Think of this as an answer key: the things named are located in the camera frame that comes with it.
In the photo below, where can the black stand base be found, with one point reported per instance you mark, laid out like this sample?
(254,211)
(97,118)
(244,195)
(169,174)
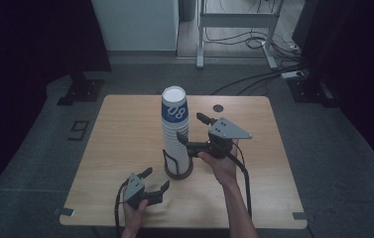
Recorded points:
(82,92)
(310,91)

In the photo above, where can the grey metal stand frame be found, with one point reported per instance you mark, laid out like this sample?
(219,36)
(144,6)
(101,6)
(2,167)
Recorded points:
(237,20)

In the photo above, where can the person's right hand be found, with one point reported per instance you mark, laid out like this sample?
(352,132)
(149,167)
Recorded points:
(224,168)

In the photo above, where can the person's left hand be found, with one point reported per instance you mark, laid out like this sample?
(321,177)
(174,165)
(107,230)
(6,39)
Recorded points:
(133,221)

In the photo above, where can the grey tape piece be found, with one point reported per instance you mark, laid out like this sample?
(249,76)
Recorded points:
(64,212)
(299,216)

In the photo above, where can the blue and white paper cup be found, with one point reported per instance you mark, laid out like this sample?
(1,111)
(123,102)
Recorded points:
(174,110)

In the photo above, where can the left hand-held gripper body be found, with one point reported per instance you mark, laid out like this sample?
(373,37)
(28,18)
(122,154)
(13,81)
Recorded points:
(134,188)

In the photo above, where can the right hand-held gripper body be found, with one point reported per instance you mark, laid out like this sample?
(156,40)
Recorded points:
(227,130)

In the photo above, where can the black round table grommet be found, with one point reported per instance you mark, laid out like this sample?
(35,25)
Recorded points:
(218,108)

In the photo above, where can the stack of white cups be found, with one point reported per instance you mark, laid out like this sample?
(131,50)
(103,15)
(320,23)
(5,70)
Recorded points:
(173,145)

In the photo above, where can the white power strip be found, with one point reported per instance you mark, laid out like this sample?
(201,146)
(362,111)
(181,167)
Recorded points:
(292,75)

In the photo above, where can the dark curtain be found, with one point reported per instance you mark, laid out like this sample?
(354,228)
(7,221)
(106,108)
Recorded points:
(25,49)
(356,49)

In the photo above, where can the white plug adapter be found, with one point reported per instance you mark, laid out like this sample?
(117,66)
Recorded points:
(293,47)

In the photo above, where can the grey bin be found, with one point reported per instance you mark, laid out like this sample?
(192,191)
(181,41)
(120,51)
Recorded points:
(187,10)

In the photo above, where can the white cabinet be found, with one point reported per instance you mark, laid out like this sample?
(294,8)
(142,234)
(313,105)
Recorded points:
(135,23)

